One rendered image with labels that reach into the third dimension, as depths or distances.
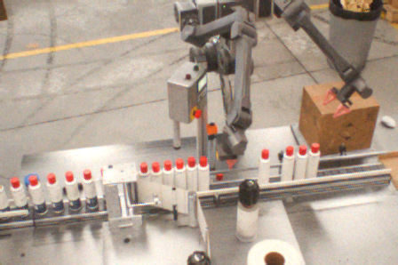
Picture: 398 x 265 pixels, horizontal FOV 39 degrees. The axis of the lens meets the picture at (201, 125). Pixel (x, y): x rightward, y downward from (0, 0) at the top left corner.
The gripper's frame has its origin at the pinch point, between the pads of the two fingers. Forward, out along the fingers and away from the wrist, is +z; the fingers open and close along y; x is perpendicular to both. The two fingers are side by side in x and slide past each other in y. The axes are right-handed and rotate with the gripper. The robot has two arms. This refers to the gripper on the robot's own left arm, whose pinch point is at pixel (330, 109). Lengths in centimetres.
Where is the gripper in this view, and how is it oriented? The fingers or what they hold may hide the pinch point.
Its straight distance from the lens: 262.8
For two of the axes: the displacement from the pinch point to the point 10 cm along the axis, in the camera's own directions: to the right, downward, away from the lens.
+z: -6.0, 7.3, 3.3
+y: 3.2, 6.0, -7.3
